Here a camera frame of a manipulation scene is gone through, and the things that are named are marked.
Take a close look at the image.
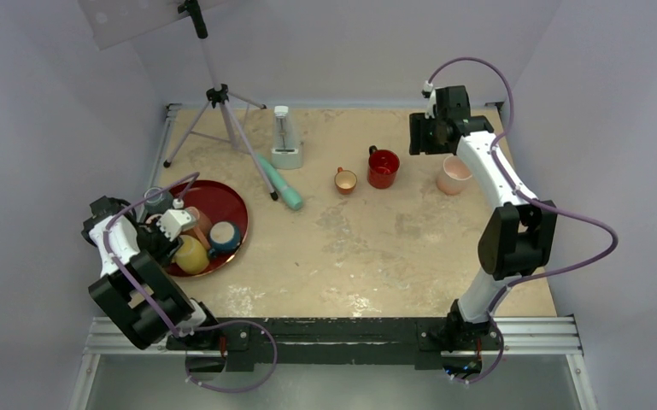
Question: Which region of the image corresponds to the yellow mug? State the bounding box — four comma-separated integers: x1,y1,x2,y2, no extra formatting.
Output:
173,235,210,278

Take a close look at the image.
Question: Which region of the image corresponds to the light pink mug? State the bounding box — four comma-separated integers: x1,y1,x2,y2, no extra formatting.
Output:
436,155,472,196

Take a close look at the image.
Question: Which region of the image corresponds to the salmon mug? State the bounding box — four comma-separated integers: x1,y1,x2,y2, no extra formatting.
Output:
183,207,213,250

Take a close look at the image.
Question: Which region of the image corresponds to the red mug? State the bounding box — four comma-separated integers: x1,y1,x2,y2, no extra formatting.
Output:
367,145,401,190

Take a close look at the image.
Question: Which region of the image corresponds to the blue white mug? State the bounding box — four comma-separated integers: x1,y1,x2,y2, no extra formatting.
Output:
207,221,243,260

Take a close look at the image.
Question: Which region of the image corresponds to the small orange mug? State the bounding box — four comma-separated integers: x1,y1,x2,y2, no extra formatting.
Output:
334,167,358,196

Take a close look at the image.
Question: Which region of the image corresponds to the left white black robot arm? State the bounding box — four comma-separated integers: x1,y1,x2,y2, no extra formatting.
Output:
81,196,225,350

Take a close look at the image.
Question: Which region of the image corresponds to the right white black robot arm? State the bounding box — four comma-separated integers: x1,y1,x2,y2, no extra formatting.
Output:
408,82,557,348

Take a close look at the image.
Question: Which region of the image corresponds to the dark grey mug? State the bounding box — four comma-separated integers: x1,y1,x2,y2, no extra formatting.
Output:
143,186,173,219

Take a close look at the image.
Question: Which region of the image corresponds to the red round tray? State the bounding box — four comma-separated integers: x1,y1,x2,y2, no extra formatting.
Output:
166,179,249,278

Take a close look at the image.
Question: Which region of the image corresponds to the silver tripod stand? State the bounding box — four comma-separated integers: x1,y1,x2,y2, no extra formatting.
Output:
162,1,279,201

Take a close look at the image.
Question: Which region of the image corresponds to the white metronome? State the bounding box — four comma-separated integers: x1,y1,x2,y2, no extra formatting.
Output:
271,105,303,170

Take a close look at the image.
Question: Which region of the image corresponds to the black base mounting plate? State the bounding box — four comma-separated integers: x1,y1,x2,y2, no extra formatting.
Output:
166,317,502,374

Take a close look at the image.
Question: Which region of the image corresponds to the white perforated board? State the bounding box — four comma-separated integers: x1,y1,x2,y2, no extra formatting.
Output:
76,0,233,52

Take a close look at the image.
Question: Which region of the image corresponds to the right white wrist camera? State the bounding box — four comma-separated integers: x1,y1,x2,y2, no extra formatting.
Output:
421,80,436,119

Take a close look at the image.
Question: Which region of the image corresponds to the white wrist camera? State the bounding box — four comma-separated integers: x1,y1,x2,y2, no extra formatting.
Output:
421,80,436,119
156,209,197,242

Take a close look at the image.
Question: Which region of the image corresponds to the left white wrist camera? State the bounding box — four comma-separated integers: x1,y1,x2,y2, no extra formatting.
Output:
156,209,197,242

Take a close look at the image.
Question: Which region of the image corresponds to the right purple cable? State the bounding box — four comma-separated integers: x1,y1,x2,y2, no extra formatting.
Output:
423,56,619,386

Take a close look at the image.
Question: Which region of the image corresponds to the aluminium frame rail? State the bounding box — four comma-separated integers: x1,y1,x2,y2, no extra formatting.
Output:
67,317,598,409

